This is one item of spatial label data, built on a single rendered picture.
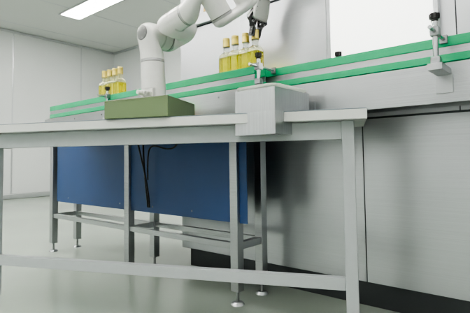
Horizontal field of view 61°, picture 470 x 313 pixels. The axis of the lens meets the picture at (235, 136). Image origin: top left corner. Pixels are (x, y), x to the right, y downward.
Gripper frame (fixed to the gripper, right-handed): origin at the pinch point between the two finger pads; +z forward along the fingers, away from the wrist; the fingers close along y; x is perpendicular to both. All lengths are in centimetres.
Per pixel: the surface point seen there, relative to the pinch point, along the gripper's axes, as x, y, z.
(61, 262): -26, 61, 107
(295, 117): 46, 26, 32
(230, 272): 36, 32, 90
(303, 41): 17.7, -12.4, 0.3
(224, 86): 0.3, 13.4, 26.2
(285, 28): 6.7, -12.3, -5.0
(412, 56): 71, 3, 5
